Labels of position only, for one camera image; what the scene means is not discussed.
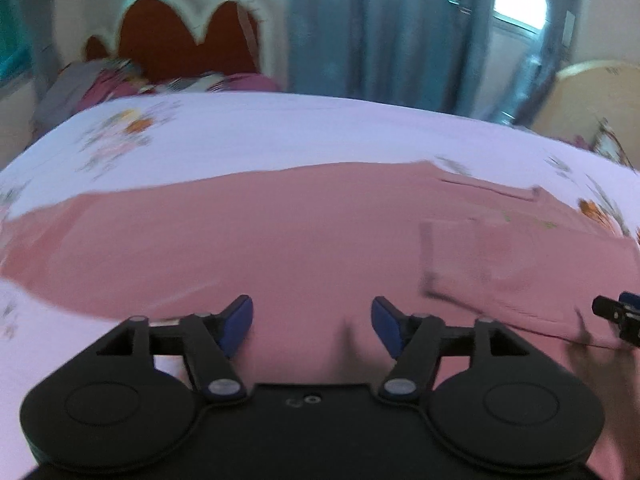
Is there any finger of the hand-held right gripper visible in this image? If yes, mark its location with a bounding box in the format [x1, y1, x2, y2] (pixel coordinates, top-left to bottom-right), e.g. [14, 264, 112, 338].
[592, 291, 640, 347]

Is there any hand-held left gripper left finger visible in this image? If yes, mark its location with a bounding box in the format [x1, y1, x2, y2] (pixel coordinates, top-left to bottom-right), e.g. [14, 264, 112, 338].
[95, 295, 254, 402]

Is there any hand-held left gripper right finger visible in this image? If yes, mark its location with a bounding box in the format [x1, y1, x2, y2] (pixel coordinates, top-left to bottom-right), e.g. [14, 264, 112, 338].
[371, 296, 534, 403]

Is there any pink knit garment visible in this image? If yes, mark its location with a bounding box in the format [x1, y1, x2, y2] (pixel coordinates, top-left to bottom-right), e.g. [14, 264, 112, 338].
[0, 159, 640, 386]

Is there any person's right forearm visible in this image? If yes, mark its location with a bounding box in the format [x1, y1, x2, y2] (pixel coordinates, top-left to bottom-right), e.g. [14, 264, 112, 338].
[565, 345, 640, 480]

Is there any floral bedsheet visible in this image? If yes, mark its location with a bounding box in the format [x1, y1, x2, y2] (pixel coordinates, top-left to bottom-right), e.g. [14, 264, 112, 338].
[0, 91, 640, 480]

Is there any pile of pillows and blankets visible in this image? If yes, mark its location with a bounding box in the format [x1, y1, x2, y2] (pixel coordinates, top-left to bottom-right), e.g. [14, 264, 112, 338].
[30, 57, 281, 133]

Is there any red headboard with white trim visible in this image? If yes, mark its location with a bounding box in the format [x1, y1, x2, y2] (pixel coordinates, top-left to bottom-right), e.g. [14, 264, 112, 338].
[82, 0, 275, 87]

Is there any blue curtain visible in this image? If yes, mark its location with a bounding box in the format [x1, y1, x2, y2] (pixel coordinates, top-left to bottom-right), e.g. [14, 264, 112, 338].
[284, 0, 573, 128]

